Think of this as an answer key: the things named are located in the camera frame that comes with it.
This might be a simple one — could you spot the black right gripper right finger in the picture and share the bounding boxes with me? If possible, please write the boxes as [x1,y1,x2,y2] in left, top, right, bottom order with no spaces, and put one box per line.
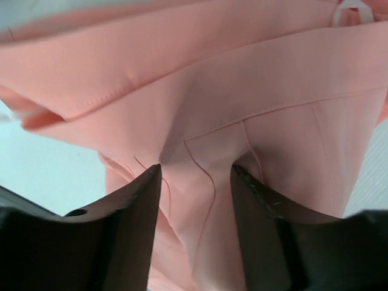
[230,165,387,290]

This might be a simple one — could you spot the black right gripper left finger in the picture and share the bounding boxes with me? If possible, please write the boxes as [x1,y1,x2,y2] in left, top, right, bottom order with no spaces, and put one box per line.
[1,165,162,290]

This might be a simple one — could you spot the pink skirt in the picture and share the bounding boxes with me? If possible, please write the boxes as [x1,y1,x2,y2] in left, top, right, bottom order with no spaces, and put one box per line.
[1,1,387,290]

